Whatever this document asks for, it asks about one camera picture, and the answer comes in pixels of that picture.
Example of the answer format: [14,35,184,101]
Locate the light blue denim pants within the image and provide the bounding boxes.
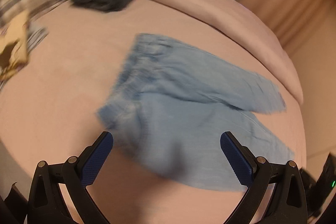
[97,34,294,191]

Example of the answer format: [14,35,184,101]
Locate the beige patterned cloth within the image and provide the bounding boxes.
[1,10,29,81]

